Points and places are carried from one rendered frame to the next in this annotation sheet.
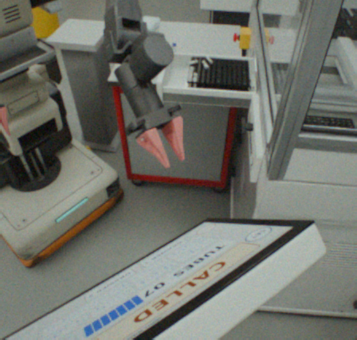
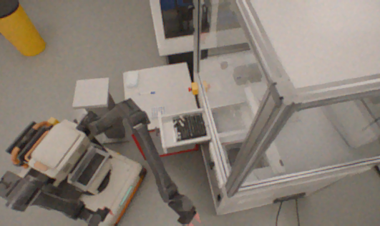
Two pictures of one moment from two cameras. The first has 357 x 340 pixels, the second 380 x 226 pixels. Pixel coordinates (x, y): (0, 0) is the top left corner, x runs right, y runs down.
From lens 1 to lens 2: 0.93 m
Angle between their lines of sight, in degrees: 17
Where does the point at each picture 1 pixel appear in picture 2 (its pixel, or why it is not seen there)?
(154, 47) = (186, 204)
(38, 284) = not seen: outside the picture
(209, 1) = (164, 51)
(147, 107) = (185, 216)
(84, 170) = (123, 169)
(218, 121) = not seen: hidden behind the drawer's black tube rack
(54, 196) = (113, 192)
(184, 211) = (180, 167)
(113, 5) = (161, 184)
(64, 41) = (85, 104)
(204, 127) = not seen: hidden behind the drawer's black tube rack
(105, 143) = (122, 136)
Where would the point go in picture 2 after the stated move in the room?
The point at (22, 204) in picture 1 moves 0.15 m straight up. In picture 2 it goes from (97, 202) to (90, 199)
